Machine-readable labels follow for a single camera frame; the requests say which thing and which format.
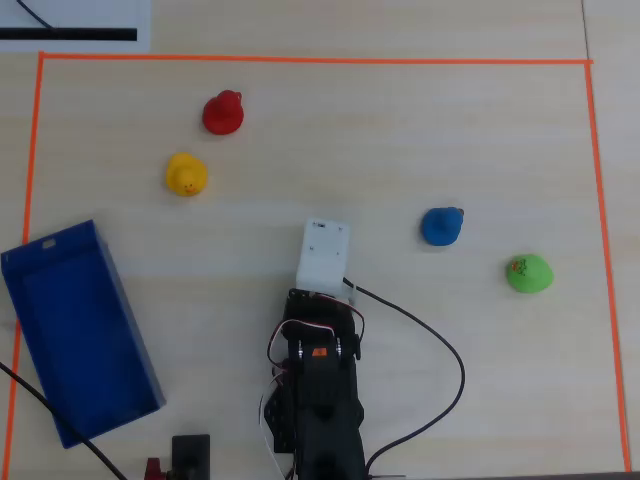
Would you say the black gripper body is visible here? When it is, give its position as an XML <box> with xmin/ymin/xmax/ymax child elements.
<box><xmin>282</xmin><ymin>287</ymin><xmax>365</xmax><ymax>361</ymax></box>

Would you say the green rubber duck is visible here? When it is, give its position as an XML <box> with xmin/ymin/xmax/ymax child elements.
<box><xmin>505</xmin><ymin>253</ymin><xmax>555</xmax><ymax>295</ymax></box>

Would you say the blue rubber duck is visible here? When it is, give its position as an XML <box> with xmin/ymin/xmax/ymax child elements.
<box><xmin>420</xmin><ymin>206</ymin><xmax>466</xmax><ymax>248</ymax></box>

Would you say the small black box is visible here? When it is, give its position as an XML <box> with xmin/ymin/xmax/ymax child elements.
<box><xmin>171</xmin><ymin>433</ymin><xmax>212</xmax><ymax>480</ymax></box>

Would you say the yellow rubber duck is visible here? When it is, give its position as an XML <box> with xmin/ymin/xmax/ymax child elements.
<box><xmin>165</xmin><ymin>151</ymin><xmax>209</xmax><ymax>198</ymax></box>

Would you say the red rubber duck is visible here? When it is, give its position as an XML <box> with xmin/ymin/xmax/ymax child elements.
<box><xmin>201</xmin><ymin>89</ymin><xmax>246</xmax><ymax>136</ymax></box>

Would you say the blue plastic box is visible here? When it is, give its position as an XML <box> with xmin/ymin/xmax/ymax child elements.
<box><xmin>0</xmin><ymin>218</ymin><xmax>167</xmax><ymax>450</ymax></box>

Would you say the orange tape strip by box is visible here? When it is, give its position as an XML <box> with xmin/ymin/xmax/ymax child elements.
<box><xmin>2</xmin><ymin>52</ymin><xmax>47</xmax><ymax>480</ymax></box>

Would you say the long orange tape strip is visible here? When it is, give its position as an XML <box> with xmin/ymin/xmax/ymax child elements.
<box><xmin>38</xmin><ymin>51</ymin><xmax>595</xmax><ymax>67</ymax></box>

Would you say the white paper with black bar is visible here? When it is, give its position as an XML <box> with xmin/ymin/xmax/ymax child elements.
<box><xmin>0</xmin><ymin>0</ymin><xmax>152</xmax><ymax>53</ymax></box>

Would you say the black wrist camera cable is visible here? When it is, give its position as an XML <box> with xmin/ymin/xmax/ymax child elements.
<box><xmin>342</xmin><ymin>277</ymin><xmax>467</xmax><ymax>476</ymax></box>

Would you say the long black cable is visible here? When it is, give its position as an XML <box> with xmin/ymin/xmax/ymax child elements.
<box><xmin>0</xmin><ymin>360</ymin><xmax>129</xmax><ymax>480</ymax></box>

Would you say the thin black cable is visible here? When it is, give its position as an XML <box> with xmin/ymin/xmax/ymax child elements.
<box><xmin>16</xmin><ymin>0</ymin><xmax>57</xmax><ymax>32</ymax></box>

